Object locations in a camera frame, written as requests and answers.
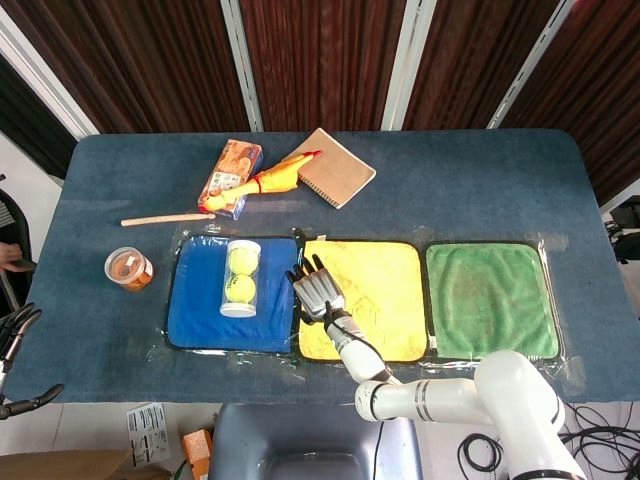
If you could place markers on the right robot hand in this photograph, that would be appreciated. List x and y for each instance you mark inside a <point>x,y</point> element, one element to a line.
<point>316,292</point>

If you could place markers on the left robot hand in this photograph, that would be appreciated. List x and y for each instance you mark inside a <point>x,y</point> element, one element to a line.
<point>15,350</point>

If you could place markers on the clear tennis ball tube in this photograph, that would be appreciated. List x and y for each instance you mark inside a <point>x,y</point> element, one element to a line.
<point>241,279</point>

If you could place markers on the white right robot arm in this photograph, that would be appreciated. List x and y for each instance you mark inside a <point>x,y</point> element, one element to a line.
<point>450,395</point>

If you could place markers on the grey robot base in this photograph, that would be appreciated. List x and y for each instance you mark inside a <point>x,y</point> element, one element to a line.
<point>300,445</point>

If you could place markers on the yellow cloth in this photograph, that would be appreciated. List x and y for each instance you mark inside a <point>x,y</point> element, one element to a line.
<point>385,300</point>

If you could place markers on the person's hand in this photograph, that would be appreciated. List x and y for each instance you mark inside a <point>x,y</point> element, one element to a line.
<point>12,257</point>

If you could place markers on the blue cloth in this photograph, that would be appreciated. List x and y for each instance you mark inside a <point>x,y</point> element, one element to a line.
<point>200,310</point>

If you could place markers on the brown spiral notebook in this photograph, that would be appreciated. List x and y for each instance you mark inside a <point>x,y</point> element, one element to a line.
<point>340,172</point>

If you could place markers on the yellow rubber chicken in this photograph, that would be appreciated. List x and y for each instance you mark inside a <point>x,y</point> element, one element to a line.
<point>260,182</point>

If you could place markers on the cardboard box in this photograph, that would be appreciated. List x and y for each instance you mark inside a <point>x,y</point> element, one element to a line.
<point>70,465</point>

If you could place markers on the blue table cover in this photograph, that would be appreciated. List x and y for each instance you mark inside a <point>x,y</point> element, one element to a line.
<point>150,370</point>

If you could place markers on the clear jar with orange contents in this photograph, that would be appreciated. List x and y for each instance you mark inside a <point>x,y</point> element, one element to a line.
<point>128,270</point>

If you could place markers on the biscuit box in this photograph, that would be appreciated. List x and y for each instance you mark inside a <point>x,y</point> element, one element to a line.
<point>231,175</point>

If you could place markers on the white printed paper sheet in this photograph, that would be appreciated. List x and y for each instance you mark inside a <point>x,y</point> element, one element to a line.
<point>146,432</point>

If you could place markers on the wooden stick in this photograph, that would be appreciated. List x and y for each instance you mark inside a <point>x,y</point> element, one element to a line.
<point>167,219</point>

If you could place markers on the green cloth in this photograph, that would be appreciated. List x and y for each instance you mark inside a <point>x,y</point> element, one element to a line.
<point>490,300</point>

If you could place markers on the orange box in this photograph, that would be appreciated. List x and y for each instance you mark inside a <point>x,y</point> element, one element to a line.
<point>196,452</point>

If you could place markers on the black equipment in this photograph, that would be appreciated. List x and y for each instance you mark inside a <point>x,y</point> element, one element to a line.
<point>625,227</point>

